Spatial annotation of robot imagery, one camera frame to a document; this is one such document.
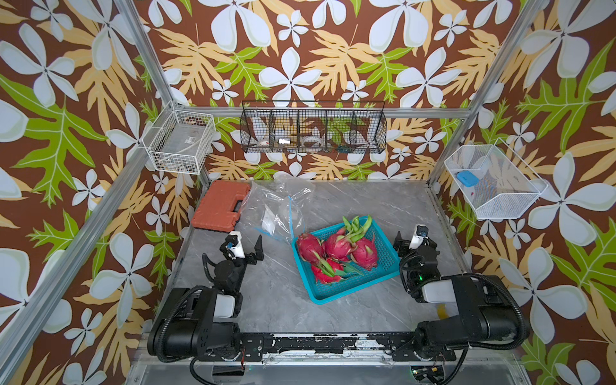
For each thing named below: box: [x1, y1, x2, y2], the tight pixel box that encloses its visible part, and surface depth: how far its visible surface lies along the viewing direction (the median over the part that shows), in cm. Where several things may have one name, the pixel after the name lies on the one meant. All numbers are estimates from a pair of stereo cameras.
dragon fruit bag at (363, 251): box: [349, 214, 378, 271], surface depth 88 cm
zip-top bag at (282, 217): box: [255, 195, 306, 244], surface depth 95 cm
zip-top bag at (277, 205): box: [239, 172, 316, 242], surface depth 100 cm
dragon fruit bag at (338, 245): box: [324, 215, 365, 262], surface depth 86 cm
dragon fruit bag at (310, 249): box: [296, 232, 325, 265], surface depth 84 cm
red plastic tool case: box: [192, 179, 252, 233], surface depth 105 cm
